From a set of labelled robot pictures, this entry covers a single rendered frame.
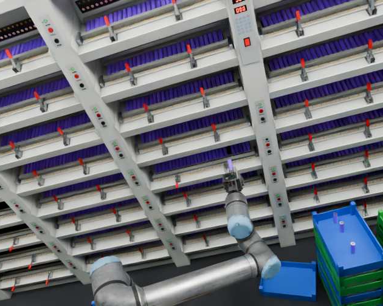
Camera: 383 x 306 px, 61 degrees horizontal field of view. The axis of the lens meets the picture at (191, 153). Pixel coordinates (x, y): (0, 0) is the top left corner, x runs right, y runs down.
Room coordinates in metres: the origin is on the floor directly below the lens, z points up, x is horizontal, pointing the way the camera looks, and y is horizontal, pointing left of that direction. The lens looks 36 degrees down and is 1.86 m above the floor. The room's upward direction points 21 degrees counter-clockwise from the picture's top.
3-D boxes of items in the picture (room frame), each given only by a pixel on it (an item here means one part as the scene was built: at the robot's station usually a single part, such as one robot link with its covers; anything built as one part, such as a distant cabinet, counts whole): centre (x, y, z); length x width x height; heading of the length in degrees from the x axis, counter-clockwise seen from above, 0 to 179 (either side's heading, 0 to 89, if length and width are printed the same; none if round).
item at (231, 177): (1.03, -0.12, 0.85); 0.12 x 0.08 x 0.09; 167
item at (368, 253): (0.82, -0.51, 0.52); 0.30 x 0.20 x 0.08; 171
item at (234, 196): (0.95, -0.09, 0.84); 0.10 x 0.05 x 0.09; 77
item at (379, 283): (0.82, -0.51, 0.36); 0.30 x 0.20 x 0.08; 171
